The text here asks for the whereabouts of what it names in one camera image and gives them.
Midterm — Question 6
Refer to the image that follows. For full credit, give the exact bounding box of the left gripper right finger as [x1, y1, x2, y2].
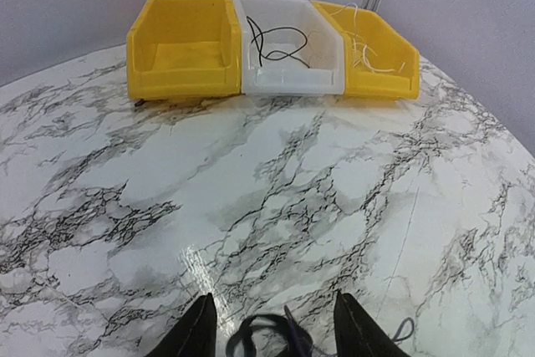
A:
[334, 291, 412, 357]

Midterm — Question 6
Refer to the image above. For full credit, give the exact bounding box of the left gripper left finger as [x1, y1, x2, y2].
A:
[150, 293, 217, 357]

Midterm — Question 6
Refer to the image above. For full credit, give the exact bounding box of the black cable bundle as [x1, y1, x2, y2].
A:
[225, 304, 415, 357]

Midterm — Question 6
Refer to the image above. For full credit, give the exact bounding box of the white thin cable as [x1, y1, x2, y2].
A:
[329, 2, 406, 74]

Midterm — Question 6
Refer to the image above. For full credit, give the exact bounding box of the right yellow bin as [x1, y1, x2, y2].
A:
[312, 0, 420, 99]

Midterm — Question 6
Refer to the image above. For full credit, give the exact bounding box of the yellow bin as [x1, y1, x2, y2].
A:
[312, 0, 420, 99]
[126, 0, 242, 100]

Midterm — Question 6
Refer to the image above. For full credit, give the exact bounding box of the left yellow bin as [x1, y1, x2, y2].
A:
[126, 0, 242, 100]

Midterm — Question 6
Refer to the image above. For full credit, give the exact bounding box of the white translucent bin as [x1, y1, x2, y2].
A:
[232, 0, 345, 96]

